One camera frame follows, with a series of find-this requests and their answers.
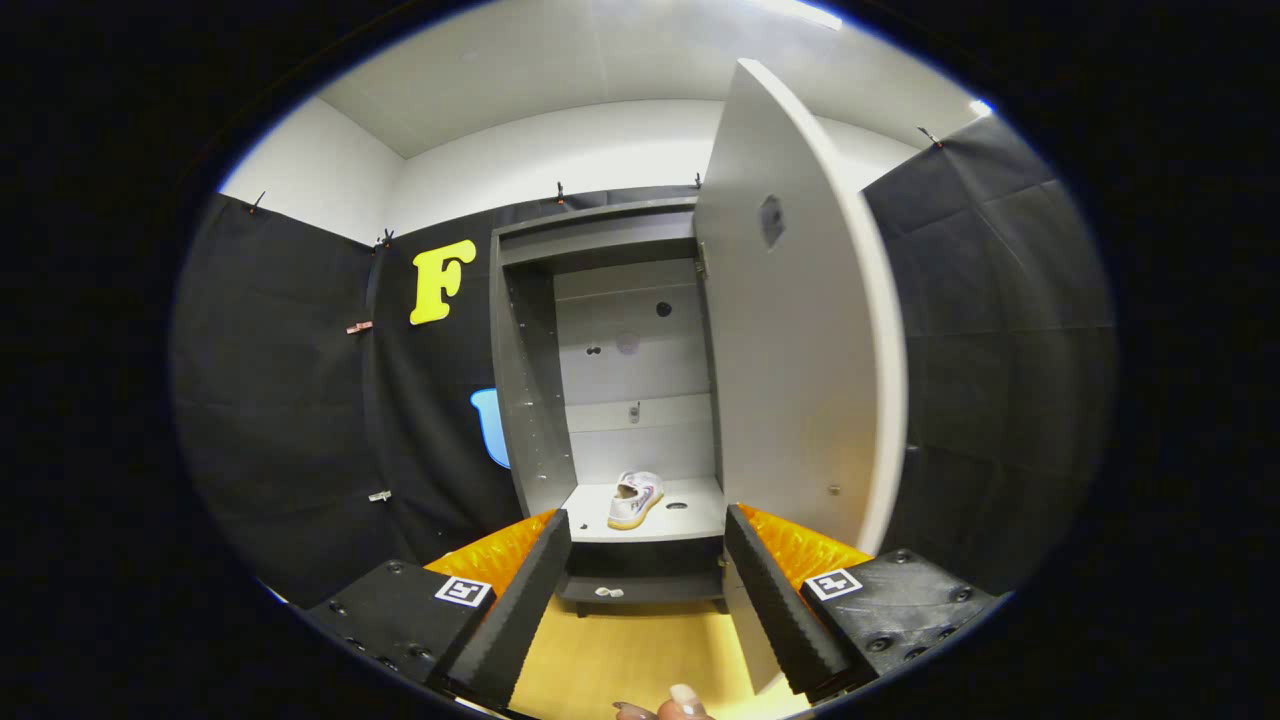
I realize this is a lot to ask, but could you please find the grey shoe cabinet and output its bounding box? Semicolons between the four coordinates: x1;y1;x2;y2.
488;197;731;613

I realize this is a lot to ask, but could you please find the beige shoe cabinet door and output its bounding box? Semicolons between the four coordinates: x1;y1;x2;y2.
693;58;909;696

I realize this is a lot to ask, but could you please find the white shoe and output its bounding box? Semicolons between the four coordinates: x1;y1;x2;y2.
607;471;665;531

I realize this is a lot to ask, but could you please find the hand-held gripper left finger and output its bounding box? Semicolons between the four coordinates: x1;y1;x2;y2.
305;508;574;709

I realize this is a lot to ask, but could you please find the black backdrop cloth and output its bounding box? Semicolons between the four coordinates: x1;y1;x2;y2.
170;115;1119;611

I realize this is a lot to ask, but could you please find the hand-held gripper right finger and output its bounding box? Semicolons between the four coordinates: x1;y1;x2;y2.
722;503;1001;705

